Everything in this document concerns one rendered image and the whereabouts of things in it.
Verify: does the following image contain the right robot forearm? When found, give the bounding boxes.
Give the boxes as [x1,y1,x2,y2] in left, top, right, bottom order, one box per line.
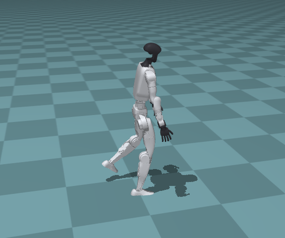
[152,97,165,126]

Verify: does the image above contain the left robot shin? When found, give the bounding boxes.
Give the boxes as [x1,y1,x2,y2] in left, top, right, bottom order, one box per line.
[109,135,137,165]

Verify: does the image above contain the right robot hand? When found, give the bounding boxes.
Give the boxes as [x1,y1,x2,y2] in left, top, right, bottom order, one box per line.
[157,121,173,142]

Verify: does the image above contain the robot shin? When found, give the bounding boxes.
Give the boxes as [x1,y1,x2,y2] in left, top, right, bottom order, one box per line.
[137,154,152,192]
[109,135,137,165]

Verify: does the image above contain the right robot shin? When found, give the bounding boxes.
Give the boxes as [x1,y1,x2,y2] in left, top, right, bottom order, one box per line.
[137,154,152,192]

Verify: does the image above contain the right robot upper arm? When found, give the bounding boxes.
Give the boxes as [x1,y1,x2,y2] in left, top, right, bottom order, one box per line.
[145,71,158,104]

